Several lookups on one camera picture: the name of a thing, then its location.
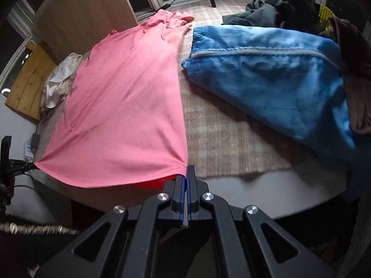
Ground light wooden board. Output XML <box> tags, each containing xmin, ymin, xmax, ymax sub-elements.
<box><xmin>5</xmin><ymin>42</ymin><xmax>58</xmax><ymax>121</ymax></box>

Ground yellow and black object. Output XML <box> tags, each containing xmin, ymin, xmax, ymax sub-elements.
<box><xmin>318</xmin><ymin>4</ymin><xmax>334</xmax><ymax>32</ymax></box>

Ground black cable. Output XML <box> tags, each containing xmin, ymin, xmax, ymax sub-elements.
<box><xmin>13</xmin><ymin>172</ymin><xmax>39</xmax><ymax>193</ymax></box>

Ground brown cardboard box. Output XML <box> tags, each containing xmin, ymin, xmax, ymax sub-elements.
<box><xmin>35</xmin><ymin>0</ymin><xmax>140</xmax><ymax>64</ymax></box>

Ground white crumpled cloth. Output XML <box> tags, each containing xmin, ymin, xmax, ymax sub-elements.
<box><xmin>40</xmin><ymin>53</ymin><xmax>84</xmax><ymax>110</ymax></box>

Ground blue fleece jacket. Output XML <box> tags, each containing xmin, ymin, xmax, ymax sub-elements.
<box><xmin>181</xmin><ymin>25</ymin><xmax>357</xmax><ymax>158</ymax></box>

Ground dark grey garment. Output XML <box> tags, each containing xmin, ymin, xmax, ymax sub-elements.
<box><xmin>222</xmin><ymin>0</ymin><xmax>323</xmax><ymax>32</ymax></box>

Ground pink t-shirt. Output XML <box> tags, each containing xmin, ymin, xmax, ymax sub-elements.
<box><xmin>34</xmin><ymin>9</ymin><xmax>195</xmax><ymax>190</ymax></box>

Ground beige plaid rug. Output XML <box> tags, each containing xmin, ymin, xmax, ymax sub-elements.
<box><xmin>139</xmin><ymin>0</ymin><xmax>351</xmax><ymax>180</ymax></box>

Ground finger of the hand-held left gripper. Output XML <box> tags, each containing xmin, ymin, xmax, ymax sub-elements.
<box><xmin>10</xmin><ymin>160</ymin><xmax>37</xmax><ymax>176</ymax></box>

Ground brown cloth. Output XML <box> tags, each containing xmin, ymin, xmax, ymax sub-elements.
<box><xmin>330</xmin><ymin>17</ymin><xmax>371</xmax><ymax>135</ymax></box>

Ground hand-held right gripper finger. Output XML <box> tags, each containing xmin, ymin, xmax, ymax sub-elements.
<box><xmin>35</xmin><ymin>175</ymin><xmax>186</xmax><ymax>278</ymax></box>
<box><xmin>185</xmin><ymin>165</ymin><xmax>339</xmax><ymax>278</ymax></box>

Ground black power adapter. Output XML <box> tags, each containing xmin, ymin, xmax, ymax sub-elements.
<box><xmin>30</xmin><ymin>133</ymin><xmax>42</xmax><ymax>152</ymax></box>

